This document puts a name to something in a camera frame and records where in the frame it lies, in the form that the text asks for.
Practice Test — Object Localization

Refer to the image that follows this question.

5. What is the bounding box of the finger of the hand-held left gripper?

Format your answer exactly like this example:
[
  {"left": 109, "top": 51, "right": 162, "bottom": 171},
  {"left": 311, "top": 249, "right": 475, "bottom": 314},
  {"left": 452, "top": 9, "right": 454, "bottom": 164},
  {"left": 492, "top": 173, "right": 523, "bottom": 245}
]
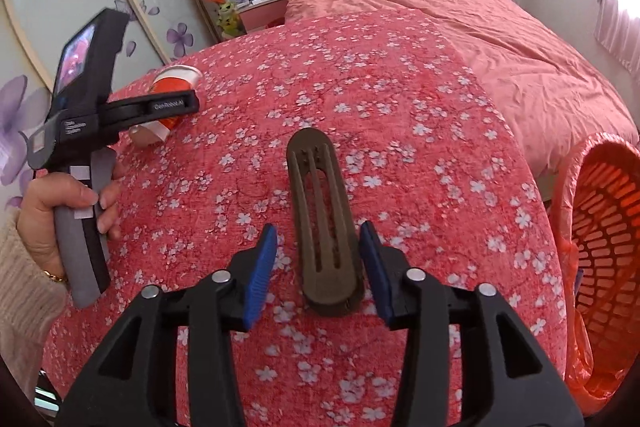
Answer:
[{"left": 100, "top": 89, "right": 201, "bottom": 130}]

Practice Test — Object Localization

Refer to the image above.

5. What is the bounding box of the pink duvet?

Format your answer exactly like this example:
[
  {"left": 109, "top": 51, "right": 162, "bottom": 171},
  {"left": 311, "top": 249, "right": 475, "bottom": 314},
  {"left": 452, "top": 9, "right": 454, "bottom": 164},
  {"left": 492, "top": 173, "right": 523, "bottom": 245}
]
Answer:
[{"left": 285, "top": 0, "right": 640, "bottom": 188}]

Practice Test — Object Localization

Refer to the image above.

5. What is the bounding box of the red floral blanket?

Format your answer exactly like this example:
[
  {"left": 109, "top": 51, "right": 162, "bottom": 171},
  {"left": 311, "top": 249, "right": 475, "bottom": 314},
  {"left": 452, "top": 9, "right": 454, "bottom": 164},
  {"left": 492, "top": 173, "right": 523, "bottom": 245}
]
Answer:
[{"left": 40, "top": 9, "right": 568, "bottom": 427}]

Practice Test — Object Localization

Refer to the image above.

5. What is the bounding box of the red and white paper cup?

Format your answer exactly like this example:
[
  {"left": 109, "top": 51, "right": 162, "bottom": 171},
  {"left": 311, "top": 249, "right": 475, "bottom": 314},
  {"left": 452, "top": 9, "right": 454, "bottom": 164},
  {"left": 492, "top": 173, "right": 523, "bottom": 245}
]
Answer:
[{"left": 129, "top": 64, "right": 203, "bottom": 142}]

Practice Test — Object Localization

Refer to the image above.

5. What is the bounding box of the orange plastic basket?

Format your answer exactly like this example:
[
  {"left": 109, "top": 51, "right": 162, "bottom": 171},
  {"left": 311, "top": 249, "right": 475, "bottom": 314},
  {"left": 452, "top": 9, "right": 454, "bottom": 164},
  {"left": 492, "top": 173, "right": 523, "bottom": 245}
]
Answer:
[
  {"left": 570, "top": 147, "right": 640, "bottom": 388},
  {"left": 552, "top": 132, "right": 640, "bottom": 418}
]

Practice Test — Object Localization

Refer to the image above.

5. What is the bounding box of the pink nightstand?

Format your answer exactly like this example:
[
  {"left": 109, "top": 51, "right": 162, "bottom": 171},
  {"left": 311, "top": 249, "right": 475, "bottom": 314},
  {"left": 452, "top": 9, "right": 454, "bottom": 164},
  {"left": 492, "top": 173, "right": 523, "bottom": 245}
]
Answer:
[{"left": 235, "top": 0, "right": 291, "bottom": 35}]

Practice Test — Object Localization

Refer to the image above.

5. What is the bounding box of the pink curtain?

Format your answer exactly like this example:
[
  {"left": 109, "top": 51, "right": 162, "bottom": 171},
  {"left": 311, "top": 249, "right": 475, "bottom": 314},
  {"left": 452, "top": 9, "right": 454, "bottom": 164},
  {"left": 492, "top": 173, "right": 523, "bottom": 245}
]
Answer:
[{"left": 595, "top": 0, "right": 640, "bottom": 75}]

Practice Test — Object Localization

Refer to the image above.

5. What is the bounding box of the brown slotted plastic piece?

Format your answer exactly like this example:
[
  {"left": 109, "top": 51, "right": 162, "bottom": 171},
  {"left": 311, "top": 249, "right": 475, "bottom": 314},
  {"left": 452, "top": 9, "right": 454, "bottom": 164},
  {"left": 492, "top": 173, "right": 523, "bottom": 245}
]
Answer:
[{"left": 286, "top": 128, "right": 366, "bottom": 318}]

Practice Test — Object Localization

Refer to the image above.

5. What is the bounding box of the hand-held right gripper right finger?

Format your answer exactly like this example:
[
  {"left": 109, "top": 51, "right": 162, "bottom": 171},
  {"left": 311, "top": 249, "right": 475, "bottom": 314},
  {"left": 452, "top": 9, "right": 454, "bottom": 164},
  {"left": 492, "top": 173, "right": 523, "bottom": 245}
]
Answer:
[{"left": 358, "top": 221, "right": 586, "bottom": 427}]

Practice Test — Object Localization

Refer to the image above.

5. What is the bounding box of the person's left forearm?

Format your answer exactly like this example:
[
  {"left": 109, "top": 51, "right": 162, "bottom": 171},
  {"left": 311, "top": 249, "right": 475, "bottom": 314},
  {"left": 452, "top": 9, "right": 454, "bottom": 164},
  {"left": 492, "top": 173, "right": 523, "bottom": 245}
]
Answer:
[{"left": 0, "top": 207, "right": 68, "bottom": 388}]

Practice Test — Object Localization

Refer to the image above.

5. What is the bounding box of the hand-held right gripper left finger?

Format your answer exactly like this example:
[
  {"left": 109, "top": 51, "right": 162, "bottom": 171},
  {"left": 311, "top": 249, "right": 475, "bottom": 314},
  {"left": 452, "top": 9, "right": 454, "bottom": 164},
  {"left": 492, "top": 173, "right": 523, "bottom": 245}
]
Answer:
[{"left": 54, "top": 223, "right": 278, "bottom": 427}]

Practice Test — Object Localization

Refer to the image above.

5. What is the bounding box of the person's left hand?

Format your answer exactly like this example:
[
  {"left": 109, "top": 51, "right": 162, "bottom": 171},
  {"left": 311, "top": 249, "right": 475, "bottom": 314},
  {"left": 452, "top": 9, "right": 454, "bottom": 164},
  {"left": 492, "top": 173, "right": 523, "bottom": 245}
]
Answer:
[{"left": 15, "top": 162, "right": 123, "bottom": 280}]

